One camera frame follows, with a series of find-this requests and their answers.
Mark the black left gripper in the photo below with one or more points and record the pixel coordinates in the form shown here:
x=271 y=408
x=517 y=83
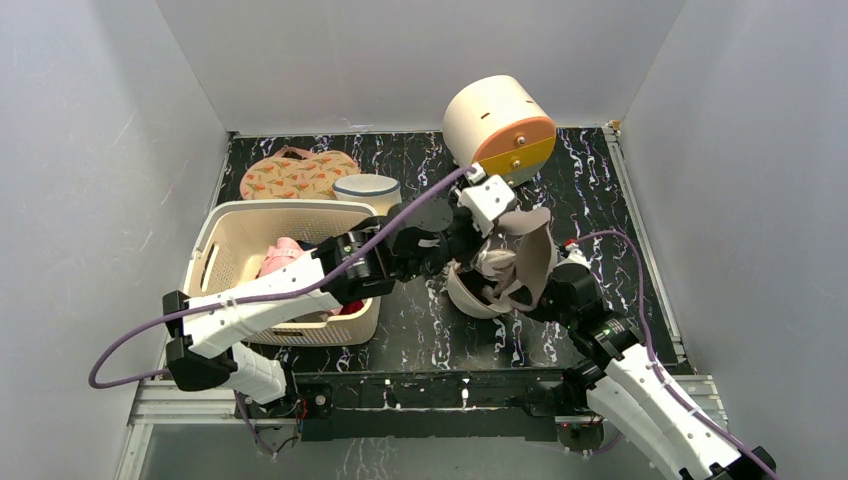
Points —
x=477 y=242

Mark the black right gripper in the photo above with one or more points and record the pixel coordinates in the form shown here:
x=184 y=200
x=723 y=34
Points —
x=553 y=291

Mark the beige mauve bra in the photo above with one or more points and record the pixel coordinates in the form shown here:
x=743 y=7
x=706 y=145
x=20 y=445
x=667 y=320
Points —
x=520 y=276

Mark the beige-trimmed white mesh laundry bag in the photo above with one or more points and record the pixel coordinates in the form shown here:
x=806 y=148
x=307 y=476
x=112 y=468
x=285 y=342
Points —
x=474 y=298

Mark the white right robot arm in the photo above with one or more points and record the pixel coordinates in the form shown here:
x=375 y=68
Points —
x=620 y=381

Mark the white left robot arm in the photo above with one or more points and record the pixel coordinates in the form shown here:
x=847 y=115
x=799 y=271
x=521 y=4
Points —
x=207 y=349

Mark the blue-trimmed white mesh laundry bag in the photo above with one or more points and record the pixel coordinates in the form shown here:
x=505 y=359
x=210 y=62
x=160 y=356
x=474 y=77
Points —
x=378 y=191

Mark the cream plastic laundry basket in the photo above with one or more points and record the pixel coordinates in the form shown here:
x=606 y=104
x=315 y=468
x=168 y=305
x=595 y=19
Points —
x=234 y=242

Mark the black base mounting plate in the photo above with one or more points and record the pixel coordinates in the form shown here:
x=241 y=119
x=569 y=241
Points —
x=533 y=404

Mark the cream round drawer cabinet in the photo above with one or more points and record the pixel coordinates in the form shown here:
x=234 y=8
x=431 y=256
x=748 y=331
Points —
x=495 y=123

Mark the pink cloth in basket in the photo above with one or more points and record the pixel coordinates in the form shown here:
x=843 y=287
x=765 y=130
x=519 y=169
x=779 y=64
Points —
x=284 y=252

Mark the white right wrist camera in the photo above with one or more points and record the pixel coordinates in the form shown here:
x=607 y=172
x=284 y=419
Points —
x=572 y=254

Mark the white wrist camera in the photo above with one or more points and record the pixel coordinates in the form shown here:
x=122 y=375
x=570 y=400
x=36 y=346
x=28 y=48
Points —
x=572 y=254
x=487 y=198

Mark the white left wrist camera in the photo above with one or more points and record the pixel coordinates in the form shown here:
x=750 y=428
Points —
x=487 y=198

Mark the aluminium table edge rail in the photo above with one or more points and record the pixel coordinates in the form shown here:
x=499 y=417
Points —
x=181 y=435

